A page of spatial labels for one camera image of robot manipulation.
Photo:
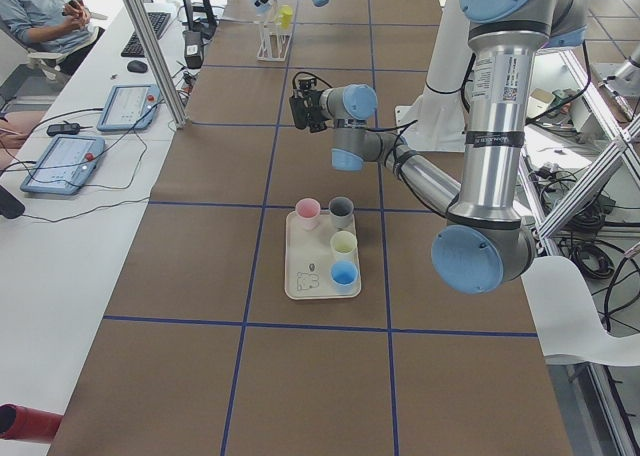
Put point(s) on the yellow plastic cup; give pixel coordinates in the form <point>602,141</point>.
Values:
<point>284,16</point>

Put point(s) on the pink plastic cup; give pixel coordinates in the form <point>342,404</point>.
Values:
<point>307,213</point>

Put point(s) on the grey plastic cup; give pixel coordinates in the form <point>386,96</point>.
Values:
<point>341,210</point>

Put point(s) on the pale cream plastic cup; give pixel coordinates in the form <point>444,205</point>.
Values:
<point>344,246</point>

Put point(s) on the blue plastic cup rear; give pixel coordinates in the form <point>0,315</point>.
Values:
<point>344,275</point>

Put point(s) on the black computer mouse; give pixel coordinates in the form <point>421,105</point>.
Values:
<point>137,67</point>

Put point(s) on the cream plastic tray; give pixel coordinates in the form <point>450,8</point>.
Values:
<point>308,260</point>

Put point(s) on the teach pendant tablet far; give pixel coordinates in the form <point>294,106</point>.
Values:
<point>129,107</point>

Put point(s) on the teach pendant tablet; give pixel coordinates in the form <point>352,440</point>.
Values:
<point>129,107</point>
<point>65,166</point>

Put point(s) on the person in blue shirt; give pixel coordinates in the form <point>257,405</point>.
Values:
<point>55,26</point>

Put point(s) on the black power adapter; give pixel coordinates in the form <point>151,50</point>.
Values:
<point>63,129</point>

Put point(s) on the teach pendant tablet near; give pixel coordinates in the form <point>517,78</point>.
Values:
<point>65,166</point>

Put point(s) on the white chair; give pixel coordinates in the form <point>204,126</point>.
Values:
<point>566,320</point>

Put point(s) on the red bottle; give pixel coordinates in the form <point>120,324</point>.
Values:
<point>22,423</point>

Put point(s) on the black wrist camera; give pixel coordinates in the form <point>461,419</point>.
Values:
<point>298,111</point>

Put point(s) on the white wire cup rack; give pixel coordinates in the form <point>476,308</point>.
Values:
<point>274,42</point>

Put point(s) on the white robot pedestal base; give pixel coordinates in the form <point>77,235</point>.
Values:
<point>438,113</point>

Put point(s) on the aluminium frame post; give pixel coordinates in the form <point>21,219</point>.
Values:
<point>142,26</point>

